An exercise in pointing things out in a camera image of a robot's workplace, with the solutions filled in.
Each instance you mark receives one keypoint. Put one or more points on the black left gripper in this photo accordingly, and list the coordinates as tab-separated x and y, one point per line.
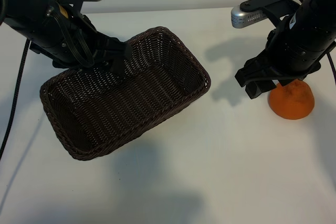
101	44

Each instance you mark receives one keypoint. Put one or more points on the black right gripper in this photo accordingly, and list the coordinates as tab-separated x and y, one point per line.
278	73

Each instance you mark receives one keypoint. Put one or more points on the dark brown woven basket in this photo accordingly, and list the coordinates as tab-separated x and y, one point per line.
131	103

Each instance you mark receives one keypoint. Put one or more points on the orange fruit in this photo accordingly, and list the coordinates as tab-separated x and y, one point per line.
291	106

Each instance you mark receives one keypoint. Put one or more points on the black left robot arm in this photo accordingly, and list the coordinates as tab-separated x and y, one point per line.
31	24

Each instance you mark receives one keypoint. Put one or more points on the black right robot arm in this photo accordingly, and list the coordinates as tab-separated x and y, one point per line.
309	24

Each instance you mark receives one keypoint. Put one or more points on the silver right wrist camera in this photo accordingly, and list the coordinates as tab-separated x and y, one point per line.
244	18

